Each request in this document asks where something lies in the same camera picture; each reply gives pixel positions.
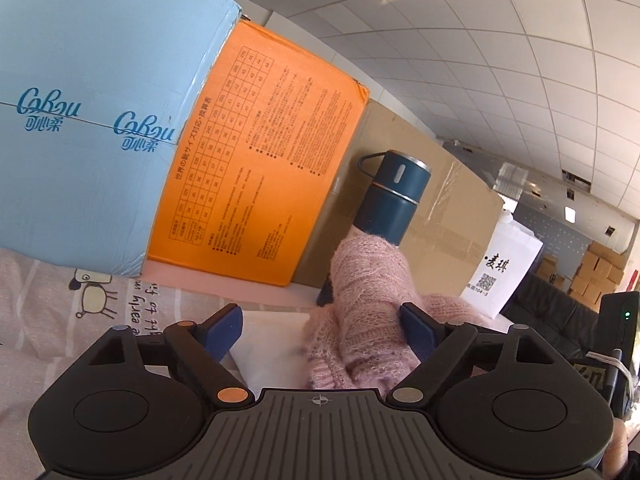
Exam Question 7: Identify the pink knitted sweater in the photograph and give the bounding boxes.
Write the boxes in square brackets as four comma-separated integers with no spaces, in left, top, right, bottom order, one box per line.
[303,234,492,396]

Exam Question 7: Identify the white folded garment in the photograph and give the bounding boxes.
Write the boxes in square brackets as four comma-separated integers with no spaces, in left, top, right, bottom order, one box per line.
[230,310,309,398]

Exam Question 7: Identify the stacked cardboard boxes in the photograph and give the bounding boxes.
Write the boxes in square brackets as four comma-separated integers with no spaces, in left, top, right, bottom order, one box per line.
[535,242,626,312]

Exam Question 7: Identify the black sofa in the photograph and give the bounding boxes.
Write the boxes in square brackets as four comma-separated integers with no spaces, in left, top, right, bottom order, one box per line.
[501,273,598,360]

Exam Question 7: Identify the white tote bag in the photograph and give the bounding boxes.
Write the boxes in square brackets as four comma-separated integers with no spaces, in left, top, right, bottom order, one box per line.
[461,210,542,318]

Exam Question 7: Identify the brown cardboard box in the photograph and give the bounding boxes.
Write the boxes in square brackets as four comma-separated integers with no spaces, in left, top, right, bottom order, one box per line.
[293,101,502,296]

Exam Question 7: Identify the cartoon print storage bag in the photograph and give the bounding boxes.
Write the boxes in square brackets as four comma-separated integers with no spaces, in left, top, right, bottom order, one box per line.
[1,249,314,479]

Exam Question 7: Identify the dark blue vacuum bottle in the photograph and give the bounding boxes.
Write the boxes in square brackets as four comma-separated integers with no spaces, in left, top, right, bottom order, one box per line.
[316,150,431,307]

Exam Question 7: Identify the orange printed box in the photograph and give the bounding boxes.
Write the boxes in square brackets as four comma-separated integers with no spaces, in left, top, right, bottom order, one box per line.
[148,21,369,286]

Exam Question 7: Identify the light blue tissue box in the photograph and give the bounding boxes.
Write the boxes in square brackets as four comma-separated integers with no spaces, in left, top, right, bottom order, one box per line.
[1,0,241,276]

